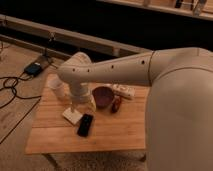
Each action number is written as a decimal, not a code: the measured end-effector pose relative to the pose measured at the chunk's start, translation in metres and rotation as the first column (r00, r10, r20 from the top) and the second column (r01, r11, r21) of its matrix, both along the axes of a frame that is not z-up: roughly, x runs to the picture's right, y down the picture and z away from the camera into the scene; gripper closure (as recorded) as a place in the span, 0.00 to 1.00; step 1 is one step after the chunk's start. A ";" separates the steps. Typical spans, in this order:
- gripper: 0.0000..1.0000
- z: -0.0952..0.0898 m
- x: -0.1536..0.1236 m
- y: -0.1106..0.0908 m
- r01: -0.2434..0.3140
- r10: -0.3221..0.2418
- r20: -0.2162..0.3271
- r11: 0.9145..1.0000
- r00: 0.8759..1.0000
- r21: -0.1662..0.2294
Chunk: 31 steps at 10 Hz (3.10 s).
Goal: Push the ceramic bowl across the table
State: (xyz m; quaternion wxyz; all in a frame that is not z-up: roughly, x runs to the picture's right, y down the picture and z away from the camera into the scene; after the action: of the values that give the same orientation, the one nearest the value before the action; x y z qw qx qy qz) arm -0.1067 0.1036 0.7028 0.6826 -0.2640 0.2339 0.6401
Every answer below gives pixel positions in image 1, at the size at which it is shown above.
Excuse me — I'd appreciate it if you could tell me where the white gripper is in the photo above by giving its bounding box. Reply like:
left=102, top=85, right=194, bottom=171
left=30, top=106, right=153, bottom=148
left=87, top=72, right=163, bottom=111
left=69, top=83, right=96, bottom=113

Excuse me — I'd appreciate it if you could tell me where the dark red ceramic bowl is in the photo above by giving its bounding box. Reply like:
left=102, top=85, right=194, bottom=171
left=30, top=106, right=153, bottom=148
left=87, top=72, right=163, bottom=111
left=92, top=86, right=114, bottom=108

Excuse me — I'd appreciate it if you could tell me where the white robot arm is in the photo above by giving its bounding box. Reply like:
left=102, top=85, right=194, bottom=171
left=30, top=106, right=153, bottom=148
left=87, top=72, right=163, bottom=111
left=58, top=47, right=213, bottom=171

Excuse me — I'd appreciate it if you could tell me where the black remote control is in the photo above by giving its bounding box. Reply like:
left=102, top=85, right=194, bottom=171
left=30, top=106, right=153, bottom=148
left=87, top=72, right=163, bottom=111
left=77, top=114, right=93, bottom=137

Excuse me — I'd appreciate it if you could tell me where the translucent plastic cup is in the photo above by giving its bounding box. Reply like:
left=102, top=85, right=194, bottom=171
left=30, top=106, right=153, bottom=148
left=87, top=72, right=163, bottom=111
left=48, top=79, right=65, bottom=98

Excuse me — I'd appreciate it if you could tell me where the small brown bottle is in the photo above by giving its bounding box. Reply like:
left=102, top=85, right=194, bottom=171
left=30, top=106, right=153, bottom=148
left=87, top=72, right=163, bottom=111
left=111, top=96, right=122, bottom=113

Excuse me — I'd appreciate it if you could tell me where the black power adapter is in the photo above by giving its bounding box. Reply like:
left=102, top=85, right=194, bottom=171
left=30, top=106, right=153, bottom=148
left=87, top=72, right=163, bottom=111
left=24, top=63, right=42, bottom=76

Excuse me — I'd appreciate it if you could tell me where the wooden table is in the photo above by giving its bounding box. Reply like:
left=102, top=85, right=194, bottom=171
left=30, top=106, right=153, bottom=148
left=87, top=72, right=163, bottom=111
left=25, top=72, right=149, bottom=155

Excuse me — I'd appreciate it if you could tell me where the black floor cable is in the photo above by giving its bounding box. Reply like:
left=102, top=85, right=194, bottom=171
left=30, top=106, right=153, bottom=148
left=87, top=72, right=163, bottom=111
left=0, top=71, right=42, bottom=145

